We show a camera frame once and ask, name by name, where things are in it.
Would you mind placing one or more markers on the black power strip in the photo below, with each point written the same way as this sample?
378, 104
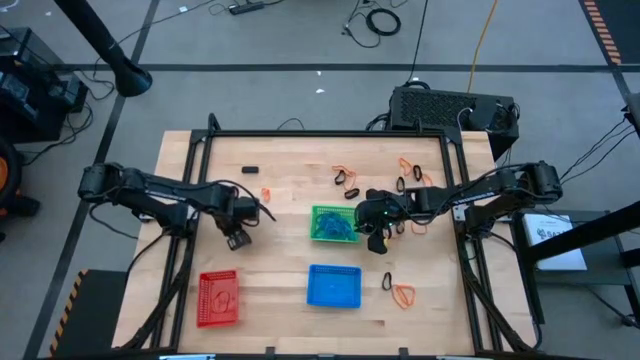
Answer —
246, 8

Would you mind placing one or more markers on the black side table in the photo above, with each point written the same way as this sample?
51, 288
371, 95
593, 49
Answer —
615, 260

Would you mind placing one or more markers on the orange and black wheeled device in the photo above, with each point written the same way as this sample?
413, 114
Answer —
10, 175

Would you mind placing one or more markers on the red plastic basket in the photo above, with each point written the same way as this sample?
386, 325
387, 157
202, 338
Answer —
205, 300

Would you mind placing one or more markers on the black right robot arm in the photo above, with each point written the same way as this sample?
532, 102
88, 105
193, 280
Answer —
490, 192

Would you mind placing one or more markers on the hazard-striped black mat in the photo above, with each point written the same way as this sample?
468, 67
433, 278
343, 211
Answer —
625, 25
95, 315

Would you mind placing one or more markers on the black equipment cart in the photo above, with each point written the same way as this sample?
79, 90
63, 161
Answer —
30, 90

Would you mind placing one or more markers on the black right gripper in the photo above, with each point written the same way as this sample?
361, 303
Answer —
387, 207

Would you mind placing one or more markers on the green plastic basket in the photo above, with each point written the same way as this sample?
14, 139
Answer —
314, 225

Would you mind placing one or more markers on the silver mounting plate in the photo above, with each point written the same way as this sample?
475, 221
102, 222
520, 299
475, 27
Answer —
458, 212

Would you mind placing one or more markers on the brown-black rubber band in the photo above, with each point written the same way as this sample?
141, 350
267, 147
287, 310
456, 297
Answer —
400, 229

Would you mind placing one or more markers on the blue plastic basket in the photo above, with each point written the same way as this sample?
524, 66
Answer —
332, 287

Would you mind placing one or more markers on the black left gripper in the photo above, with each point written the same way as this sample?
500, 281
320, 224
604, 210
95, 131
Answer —
237, 212

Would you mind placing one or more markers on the black computer tower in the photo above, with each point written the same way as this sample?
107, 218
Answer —
435, 107

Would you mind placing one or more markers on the white printed paper sheet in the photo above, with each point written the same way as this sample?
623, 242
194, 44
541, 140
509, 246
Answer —
555, 245

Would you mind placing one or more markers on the small orange rubber band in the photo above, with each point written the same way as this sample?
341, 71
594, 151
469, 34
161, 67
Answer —
231, 300

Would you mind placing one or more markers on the black pole stand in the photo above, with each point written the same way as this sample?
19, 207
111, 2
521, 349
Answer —
100, 40

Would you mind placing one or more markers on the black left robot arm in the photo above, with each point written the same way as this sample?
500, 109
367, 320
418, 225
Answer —
150, 187

